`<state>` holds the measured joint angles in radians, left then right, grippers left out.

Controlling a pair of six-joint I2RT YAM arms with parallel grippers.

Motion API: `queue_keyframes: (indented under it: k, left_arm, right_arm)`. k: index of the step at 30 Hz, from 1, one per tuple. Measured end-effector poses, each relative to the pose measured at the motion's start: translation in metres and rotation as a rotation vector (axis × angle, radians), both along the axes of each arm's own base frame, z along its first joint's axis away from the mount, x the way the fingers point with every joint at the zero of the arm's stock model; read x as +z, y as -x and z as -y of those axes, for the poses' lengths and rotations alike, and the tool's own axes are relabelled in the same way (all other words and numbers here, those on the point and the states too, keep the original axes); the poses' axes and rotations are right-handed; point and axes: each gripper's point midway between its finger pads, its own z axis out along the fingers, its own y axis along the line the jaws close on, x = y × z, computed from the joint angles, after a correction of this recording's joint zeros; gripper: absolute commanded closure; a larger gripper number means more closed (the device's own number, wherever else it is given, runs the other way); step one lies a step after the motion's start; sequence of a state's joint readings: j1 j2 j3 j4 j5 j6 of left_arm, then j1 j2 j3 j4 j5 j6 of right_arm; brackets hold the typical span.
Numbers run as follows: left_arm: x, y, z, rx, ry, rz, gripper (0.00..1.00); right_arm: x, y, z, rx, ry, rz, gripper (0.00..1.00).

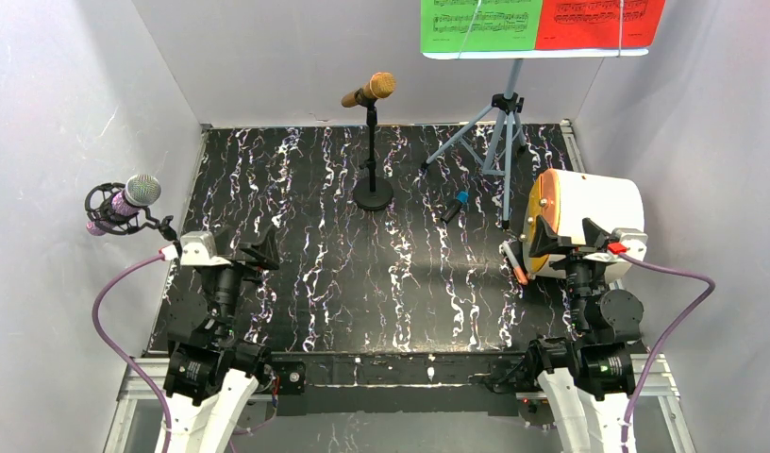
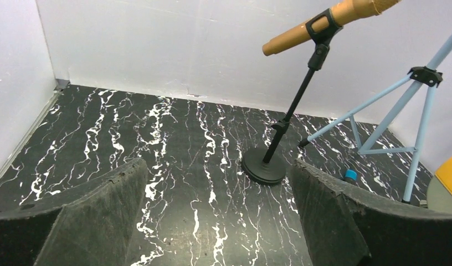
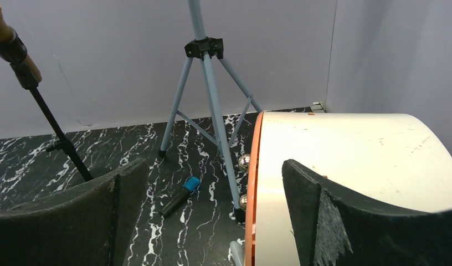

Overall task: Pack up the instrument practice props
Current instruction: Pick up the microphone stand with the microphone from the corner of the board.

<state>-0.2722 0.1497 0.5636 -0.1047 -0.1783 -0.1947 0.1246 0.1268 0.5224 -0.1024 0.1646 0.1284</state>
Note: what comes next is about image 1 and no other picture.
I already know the purple glitter microphone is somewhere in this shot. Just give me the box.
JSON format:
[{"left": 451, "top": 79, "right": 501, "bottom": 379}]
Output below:
[{"left": 84, "top": 174, "right": 161, "bottom": 236}]

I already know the black tripod mic stand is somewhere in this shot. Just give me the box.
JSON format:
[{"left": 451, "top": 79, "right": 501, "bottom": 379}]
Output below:
[{"left": 84, "top": 182, "right": 178, "bottom": 243}]

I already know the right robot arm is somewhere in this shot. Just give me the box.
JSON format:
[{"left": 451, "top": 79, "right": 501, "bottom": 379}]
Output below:
[{"left": 524, "top": 216, "right": 644, "bottom": 452}]

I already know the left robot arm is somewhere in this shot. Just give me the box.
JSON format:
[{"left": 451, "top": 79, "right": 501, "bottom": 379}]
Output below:
[{"left": 156, "top": 226, "right": 280, "bottom": 452}]

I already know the white marker orange cap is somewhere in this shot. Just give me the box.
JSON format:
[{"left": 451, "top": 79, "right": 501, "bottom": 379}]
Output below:
[{"left": 500, "top": 241, "right": 529, "bottom": 286}]

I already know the black marker blue cap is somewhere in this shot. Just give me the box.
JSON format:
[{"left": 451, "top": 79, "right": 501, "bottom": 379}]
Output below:
[{"left": 440, "top": 192, "right": 469, "bottom": 225}]

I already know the grey tripod music stand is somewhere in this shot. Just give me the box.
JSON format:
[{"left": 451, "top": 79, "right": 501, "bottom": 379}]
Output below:
[{"left": 420, "top": 59, "right": 528, "bottom": 229}]

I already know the black round-base mic stand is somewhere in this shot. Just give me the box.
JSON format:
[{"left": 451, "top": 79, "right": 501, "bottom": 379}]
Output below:
[{"left": 353, "top": 102, "right": 393, "bottom": 211}]

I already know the gold microphone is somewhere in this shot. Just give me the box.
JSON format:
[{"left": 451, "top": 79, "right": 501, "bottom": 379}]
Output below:
[{"left": 341, "top": 72, "right": 396, "bottom": 108}]

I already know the red sheet music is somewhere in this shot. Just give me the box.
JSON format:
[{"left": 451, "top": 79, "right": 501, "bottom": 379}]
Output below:
[{"left": 535, "top": 0, "right": 665, "bottom": 50}]

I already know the green sheet music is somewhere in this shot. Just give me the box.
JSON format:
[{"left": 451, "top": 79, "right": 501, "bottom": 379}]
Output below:
[{"left": 420, "top": 0, "right": 543, "bottom": 54}]

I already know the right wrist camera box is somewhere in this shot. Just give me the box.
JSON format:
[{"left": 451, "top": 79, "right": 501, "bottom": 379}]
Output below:
[{"left": 608, "top": 227, "right": 648, "bottom": 261}]

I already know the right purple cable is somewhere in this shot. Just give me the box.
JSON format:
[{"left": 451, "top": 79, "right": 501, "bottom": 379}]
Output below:
[{"left": 607, "top": 242, "right": 717, "bottom": 446}]

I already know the purple cable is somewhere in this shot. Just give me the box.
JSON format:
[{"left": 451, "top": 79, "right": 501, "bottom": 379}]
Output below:
[
  {"left": 607, "top": 242, "right": 717, "bottom": 446},
  {"left": 92, "top": 246, "right": 180, "bottom": 453}
]

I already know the aluminium base frame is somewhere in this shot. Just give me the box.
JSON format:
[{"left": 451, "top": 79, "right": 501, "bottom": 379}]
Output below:
[{"left": 104, "top": 352, "right": 696, "bottom": 452}]

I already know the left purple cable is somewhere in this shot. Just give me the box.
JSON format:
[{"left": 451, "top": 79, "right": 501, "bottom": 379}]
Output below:
[{"left": 92, "top": 246, "right": 180, "bottom": 453}]

